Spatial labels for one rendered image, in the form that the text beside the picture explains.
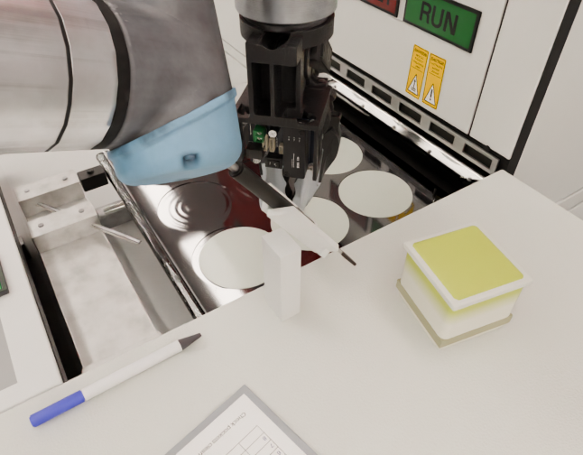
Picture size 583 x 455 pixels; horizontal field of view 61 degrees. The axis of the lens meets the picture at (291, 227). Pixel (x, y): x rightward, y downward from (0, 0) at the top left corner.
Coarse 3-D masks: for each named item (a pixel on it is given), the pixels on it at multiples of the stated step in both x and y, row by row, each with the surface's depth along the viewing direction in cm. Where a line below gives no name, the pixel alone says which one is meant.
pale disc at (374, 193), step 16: (352, 176) 70; (368, 176) 70; (384, 176) 70; (352, 192) 67; (368, 192) 67; (384, 192) 67; (400, 192) 67; (352, 208) 65; (368, 208) 65; (384, 208) 65; (400, 208) 65
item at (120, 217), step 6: (108, 204) 73; (120, 210) 73; (126, 210) 74; (108, 216) 72; (114, 216) 73; (120, 216) 73; (126, 216) 74; (102, 222) 72; (108, 222) 73; (114, 222) 74; (120, 222) 74
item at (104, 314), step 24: (96, 240) 64; (48, 264) 61; (72, 264) 61; (96, 264) 61; (120, 264) 61; (72, 288) 58; (96, 288) 58; (120, 288) 58; (72, 312) 55; (96, 312) 55; (120, 312) 55; (144, 312) 55; (72, 336) 53; (96, 336) 53; (120, 336) 53; (144, 336) 53; (96, 360) 51
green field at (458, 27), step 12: (408, 0) 63; (420, 0) 62; (432, 0) 60; (408, 12) 64; (420, 12) 62; (432, 12) 61; (444, 12) 59; (456, 12) 58; (468, 12) 56; (420, 24) 63; (432, 24) 61; (444, 24) 60; (456, 24) 58; (468, 24) 57; (444, 36) 61; (456, 36) 59; (468, 36) 58
